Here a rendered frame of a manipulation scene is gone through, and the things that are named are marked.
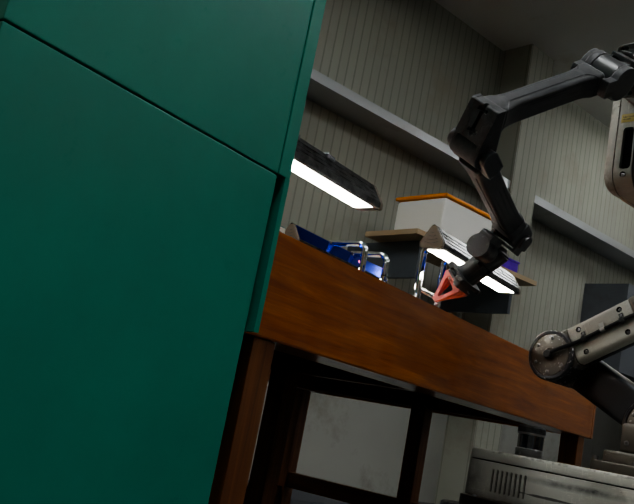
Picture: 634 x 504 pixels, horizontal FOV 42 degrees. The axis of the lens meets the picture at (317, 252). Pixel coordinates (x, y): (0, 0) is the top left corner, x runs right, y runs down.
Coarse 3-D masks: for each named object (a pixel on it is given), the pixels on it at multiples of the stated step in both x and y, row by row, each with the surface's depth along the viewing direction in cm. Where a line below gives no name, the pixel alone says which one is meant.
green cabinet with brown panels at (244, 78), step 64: (0, 0) 97; (64, 0) 102; (128, 0) 110; (192, 0) 119; (256, 0) 130; (320, 0) 143; (128, 64) 110; (192, 64) 119; (256, 64) 130; (256, 128) 131
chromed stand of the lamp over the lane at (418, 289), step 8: (424, 256) 279; (424, 264) 278; (440, 264) 292; (440, 272) 290; (416, 280) 278; (440, 280) 289; (416, 288) 277; (424, 288) 280; (416, 296) 276; (432, 296) 284; (440, 304) 288
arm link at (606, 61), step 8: (600, 56) 177; (608, 56) 177; (616, 56) 179; (624, 56) 178; (592, 64) 177; (600, 64) 176; (608, 64) 175; (616, 64) 175; (624, 64) 175; (632, 64) 177; (608, 72) 175
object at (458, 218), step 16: (400, 208) 506; (416, 208) 496; (432, 208) 487; (448, 208) 482; (464, 208) 492; (400, 224) 503; (416, 224) 493; (432, 224) 483; (448, 224) 482; (464, 224) 492; (480, 224) 502; (464, 240) 491
